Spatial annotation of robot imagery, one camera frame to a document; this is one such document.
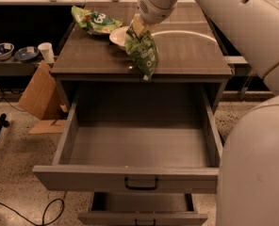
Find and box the green jalapeno chip bag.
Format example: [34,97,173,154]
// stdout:
[124,24,158,81]

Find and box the black top drawer handle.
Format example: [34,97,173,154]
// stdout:
[124,177,159,191]

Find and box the lower drawer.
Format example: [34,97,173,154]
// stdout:
[78,193,208,226]

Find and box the blue bowl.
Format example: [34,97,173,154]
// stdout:
[14,46,40,62]
[0,42,14,61]

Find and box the blue bowl right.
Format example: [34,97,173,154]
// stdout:
[14,46,40,62]

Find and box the black lower drawer handle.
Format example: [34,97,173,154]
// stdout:
[135,218,156,226]

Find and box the white paper cup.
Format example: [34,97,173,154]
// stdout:
[38,42,55,63]

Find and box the low grey shelf left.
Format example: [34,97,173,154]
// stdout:
[0,56,43,76]

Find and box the low grey shelf right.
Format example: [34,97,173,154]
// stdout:
[224,56,255,76]

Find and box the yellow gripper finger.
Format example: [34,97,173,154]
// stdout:
[132,13,156,38]

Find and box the open top drawer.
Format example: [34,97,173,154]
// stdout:
[33,83,222,194]

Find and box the low grey shelf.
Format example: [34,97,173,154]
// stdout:
[224,56,255,76]
[0,56,43,76]

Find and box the brown cardboard box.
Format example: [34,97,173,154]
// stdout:
[18,60,68,135]

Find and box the white bowl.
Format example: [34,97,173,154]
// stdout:
[109,26,128,50]

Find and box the black floor cable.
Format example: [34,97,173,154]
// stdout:
[0,195,66,226]

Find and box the black drawer handle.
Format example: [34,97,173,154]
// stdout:
[124,177,159,191]
[135,218,156,226]

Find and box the green chip bag on counter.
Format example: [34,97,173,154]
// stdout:
[71,6,123,35]

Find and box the grey cabinet with counter top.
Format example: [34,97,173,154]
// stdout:
[52,2,232,109]

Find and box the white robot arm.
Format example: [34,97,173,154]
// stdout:
[138,0,279,226]

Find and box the blue bowl left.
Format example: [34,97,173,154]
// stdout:
[0,42,14,61]

